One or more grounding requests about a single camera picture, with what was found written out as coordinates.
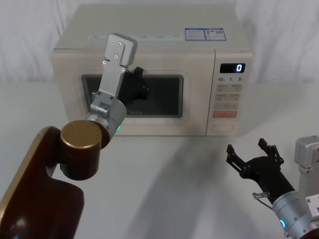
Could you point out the white curtain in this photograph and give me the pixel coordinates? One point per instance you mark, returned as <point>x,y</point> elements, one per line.
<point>27,37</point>

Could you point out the brown gold left robot arm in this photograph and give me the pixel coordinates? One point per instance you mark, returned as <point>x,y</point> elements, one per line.
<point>79,149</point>

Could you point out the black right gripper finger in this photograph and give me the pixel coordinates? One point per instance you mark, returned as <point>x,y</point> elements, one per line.
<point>272,152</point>
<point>235,159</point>

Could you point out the blue white sticker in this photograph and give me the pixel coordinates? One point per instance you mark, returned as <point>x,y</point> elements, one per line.
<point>194,34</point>
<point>215,34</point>

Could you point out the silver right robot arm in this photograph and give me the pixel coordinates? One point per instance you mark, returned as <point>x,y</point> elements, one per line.
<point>286,206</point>

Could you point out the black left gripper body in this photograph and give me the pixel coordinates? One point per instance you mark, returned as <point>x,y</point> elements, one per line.
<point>130,87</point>

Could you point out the cream microwave oven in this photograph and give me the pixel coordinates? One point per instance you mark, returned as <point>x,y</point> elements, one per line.
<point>149,49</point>

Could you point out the white table cloth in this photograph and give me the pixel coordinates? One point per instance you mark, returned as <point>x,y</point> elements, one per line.
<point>162,186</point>

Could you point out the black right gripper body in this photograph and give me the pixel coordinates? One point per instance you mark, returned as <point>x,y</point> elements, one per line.
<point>266,174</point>

